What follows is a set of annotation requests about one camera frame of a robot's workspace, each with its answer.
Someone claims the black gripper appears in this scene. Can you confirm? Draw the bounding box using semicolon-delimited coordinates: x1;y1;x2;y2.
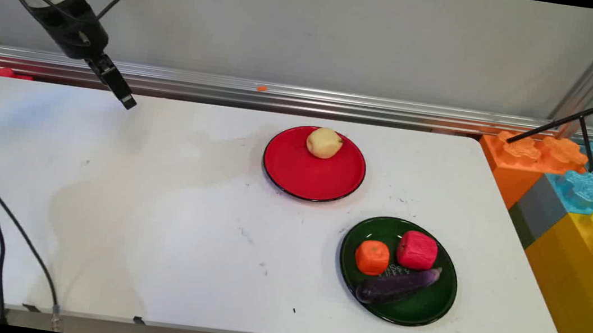
18;0;150;111

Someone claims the purple toy eggplant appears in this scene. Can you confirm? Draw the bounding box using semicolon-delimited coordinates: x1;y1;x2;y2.
353;257;443;313

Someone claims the pale yellow toy pear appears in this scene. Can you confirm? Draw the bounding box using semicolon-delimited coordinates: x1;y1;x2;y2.
304;126;345;162

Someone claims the red round plate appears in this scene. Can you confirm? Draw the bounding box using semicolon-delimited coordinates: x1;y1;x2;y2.
259;121;371;208

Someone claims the orange toy fruit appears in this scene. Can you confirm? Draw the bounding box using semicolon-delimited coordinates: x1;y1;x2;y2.
353;238;393;278

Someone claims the red toy apple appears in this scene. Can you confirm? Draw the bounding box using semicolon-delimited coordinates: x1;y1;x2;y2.
394;229;441;273

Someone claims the dark green round plate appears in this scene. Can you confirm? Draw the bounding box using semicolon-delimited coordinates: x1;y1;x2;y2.
332;211;465;332

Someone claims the orange giant toy brick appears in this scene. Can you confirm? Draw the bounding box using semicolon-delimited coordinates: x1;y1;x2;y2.
472;127;591;219

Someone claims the dark green giant toy brick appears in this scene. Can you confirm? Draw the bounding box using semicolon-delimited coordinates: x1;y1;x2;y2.
504;201;540;250

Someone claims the grey giant toy brick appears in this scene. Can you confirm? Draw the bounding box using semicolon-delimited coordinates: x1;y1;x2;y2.
513;171;573;243

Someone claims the black cable with silver connector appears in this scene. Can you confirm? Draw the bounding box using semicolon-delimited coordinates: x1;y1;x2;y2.
0;0;101;331

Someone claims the black cable with black plug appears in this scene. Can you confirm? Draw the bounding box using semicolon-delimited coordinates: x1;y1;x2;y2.
0;0;125;333

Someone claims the aluminium profile rail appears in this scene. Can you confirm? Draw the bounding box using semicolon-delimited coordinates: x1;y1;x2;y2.
0;44;593;151

